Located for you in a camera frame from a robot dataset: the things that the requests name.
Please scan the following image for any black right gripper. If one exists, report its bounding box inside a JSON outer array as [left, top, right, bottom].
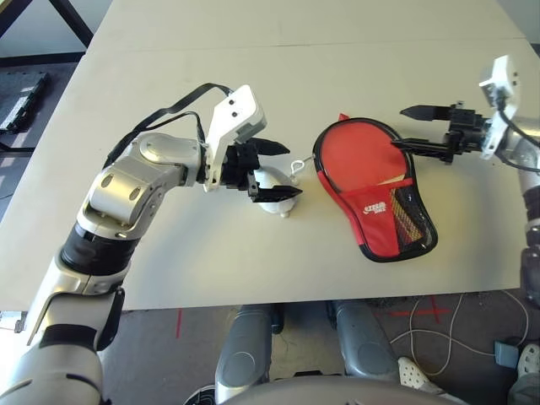
[[391, 104, 491, 164]]

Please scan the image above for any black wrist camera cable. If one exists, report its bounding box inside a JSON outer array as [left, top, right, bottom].
[[105, 83, 233, 170], [495, 94, 540, 174]]

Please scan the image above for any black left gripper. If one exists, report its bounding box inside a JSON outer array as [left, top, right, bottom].
[[221, 138, 304, 205]]

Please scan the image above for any person's grey trouser leg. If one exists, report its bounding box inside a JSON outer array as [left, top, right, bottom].
[[505, 370, 540, 405]]

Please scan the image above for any grey power adapter box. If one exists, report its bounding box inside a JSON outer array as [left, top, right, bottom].
[[494, 341, 519, 368]]

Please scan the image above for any black support post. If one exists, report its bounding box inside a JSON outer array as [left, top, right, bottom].
[[269, 304, 284, 337]]

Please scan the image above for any grey plush zipper charm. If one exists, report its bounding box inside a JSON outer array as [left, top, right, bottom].
[[255, 156, 316, 219]]

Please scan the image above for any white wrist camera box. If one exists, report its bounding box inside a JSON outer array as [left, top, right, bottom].
[[202, 84, 267, 193], [478, 54, 524, 159]]

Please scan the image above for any white perforated clog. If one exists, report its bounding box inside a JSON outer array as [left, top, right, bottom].
[[516, 343, 540, 376], [398, 356, 440, 393]]

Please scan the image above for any red and black paddle case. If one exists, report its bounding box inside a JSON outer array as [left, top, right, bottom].
[[312, 112, 439, 263]]

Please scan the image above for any black and white sneaker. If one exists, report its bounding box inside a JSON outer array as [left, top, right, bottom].
[[185, 382, 220, 405]]

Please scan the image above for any grey robot leg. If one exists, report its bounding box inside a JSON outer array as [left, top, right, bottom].
[[214, 303, 275, 405], [332, 299, 400, 379]]

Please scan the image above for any white floor cable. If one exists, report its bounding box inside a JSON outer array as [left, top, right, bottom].
[[387, 290, 531, 376]]

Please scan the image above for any black left wrist camera cable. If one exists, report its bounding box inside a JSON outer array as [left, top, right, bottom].
[[105, 83, 233, 170]]

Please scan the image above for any red ping-pong paddle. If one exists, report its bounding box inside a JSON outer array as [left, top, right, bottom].
[[322, 122, 429, 250]]

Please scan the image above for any grey robot left leg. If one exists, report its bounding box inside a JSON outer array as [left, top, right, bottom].
[[214, 303, 275, 405]]

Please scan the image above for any black metal table frame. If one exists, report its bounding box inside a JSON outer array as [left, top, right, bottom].
[[0, 0, 94, 68]]

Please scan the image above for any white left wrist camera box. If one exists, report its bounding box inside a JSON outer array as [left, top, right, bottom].
[[202, 84, 267, 193]]

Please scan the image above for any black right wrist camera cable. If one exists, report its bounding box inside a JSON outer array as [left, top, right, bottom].
[[495, 94, 540, 174]]

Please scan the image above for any grey robot right leg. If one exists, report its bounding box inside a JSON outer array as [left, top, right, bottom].
[[332, 299, 400, 379]]

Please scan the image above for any grey robot torso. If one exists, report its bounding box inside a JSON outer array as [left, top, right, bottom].
[[185, 375, 465, 405]]

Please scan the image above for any dark foam floor mat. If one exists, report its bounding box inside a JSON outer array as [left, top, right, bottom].
[[0, 311, 30, 334]]

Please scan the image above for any black flat floor device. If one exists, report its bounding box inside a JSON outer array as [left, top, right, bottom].
[[0, 71, 50, 136]]

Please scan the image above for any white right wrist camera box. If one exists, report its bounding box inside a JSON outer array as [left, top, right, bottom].
[[478, 54, 524, 159]]

